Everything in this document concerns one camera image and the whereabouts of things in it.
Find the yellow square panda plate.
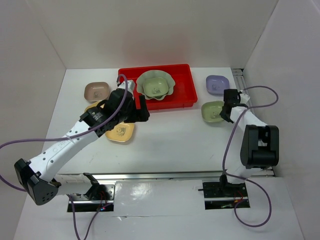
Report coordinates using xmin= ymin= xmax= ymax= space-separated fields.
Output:
xmin=104 ymin=122 xmax=135 ymax=144

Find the purple square panda plate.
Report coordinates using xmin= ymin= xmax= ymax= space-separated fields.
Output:
xmin=205 ymin=75 xmax=230 ymax=96

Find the green square panda plate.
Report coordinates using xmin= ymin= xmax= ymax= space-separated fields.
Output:
xmin=142 ymin=77 xmax=169 ymax=98

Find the large green scalloped bowl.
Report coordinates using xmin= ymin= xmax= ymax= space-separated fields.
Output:
xmin=136 ymin=70 xmax=176 ymax=101

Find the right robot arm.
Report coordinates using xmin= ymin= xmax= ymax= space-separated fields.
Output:
xmin=218 ymin=89 xmax=280 ymax=196

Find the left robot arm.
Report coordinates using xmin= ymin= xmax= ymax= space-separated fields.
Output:
xmin=14 ymin=88 xmax=150 ymax=206

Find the yellow square plate upper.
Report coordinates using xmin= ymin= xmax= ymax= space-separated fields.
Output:
xmin=84 ymin=101 xmax=100 ymax=112

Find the pink square panda plate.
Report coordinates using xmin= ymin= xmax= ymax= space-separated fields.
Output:
xmin=83 ymin=82 xmax=110 ymax=103

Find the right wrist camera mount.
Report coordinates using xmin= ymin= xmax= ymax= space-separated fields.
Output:
xmin=238 ymin=90 xmax=250 ymax=105

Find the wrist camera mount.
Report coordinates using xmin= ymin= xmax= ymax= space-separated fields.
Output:
xmin=238 ymin=90 xmax=250 ymax=105
xmin=117 ymin=80 xmax=136 ymax=95

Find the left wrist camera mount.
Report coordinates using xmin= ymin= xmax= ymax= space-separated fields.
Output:
xmin=117 ymin=80 xmax=136 ymax=95

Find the aluminium mounting rail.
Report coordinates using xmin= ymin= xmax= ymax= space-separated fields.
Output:
xmin=82 ymin=169 xmax=273 ymax=182

